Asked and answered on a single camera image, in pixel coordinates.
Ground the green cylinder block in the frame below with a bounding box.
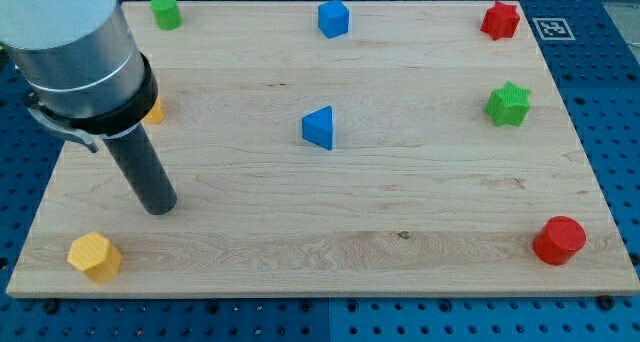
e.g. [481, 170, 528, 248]
[150, 0, 183, 30]

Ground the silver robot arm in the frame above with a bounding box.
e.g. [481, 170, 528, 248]
[1, 0, 177, 215]

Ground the yellow hexagon block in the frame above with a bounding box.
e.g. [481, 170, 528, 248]
[67, 232, 122, 284]

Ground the blue cube block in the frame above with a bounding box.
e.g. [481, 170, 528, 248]
[317, 0, 350, 39]

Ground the green star block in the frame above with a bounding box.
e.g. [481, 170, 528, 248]
[485, 81, 531, 127]

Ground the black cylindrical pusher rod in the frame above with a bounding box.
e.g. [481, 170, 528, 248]
[102, 123, 177, 215]

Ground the yellow heart block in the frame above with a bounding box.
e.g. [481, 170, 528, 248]
[143, 96, 165, 124]

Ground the white fiducial marker tag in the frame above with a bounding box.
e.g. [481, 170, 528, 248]
[533, 17, 575, 41]

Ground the wooden board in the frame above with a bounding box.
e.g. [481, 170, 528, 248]
[7, 1, 639, 299]

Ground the red cylinder block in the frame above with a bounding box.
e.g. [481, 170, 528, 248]
[532, 216, 587, 266]

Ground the blue triangle block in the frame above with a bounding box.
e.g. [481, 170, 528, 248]
[301, 106, 334, 150]

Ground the red star block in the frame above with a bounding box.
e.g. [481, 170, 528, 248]
[480, 1, 520, 40]

